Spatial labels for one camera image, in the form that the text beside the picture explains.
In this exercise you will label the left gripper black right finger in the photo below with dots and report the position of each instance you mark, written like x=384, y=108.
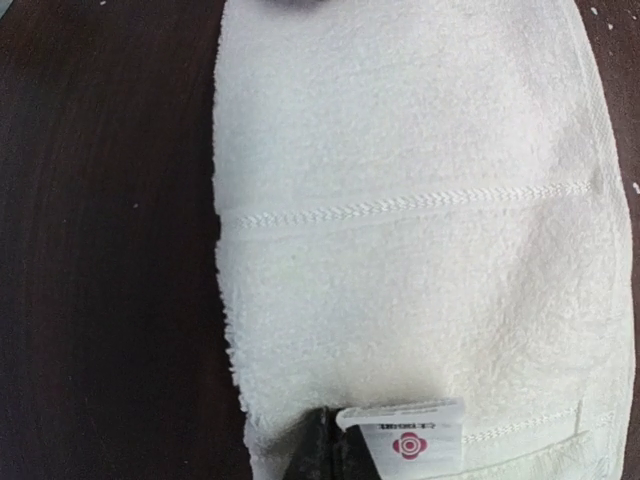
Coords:
x=352, y=459

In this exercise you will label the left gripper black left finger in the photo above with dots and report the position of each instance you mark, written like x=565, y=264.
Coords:
x=313, y=457

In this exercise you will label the cream towel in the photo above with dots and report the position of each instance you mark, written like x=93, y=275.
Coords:
x=424, y=228

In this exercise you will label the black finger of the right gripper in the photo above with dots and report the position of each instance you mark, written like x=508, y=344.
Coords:
x=295, y=5

